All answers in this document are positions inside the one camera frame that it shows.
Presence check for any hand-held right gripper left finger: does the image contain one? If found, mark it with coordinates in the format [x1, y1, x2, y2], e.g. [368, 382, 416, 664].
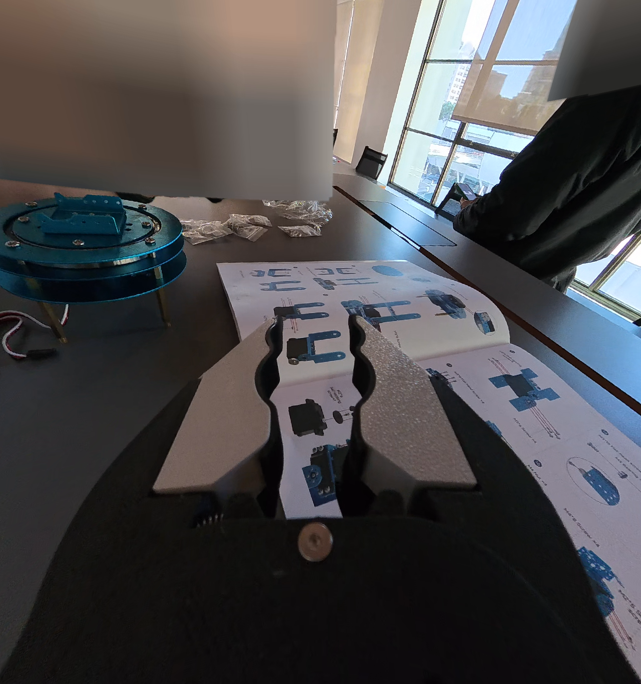
[152, 315, 287, 519]

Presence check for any black mesh chair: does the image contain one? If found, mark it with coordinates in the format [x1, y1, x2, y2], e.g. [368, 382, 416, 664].
[435, 182, 479, 214]
[355, 145, 389, 180]

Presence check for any assembly instruction booklet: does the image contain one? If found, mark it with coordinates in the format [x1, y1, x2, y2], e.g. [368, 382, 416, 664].
[216, 260, 641, 684]

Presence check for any dark desk with cable flap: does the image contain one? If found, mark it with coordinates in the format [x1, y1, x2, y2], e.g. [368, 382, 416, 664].
[334, 171, 641, 423]

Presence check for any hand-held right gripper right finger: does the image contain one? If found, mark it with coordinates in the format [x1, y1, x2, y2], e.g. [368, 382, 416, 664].
[338, 314, 480, 519]

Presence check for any large glass window wall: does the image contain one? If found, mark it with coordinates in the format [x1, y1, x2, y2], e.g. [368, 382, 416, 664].
[387, 0, 641, 321]

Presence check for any beige roller blind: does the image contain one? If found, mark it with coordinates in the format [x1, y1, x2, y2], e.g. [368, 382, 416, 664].
[451, 64, 562, 133]

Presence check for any blue round turntable base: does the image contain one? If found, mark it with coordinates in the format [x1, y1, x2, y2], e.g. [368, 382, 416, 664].
[0, 192, 186, 344]

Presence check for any crumpled clear plastic bag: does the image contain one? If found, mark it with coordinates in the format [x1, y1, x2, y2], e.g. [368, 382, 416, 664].
[262, 199, 333, 224]

